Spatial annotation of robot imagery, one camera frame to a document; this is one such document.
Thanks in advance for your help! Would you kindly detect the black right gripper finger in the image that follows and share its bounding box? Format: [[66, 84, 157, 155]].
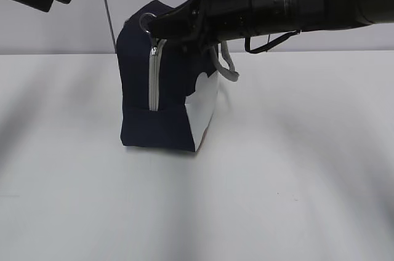
[[150, 0, 202, 40]]

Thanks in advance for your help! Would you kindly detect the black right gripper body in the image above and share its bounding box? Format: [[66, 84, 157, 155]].
[[180, 0, 289, 54]]

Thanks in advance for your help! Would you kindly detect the navy and white lunch bag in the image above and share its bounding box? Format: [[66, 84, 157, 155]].
[[116, 0, 239, 152]]

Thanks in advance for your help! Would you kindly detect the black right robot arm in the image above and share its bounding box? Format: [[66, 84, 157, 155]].
[[148, 0, 393, 54]]

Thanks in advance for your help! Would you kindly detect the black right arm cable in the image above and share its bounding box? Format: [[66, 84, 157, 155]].
[[244, 28, 302, 55]]

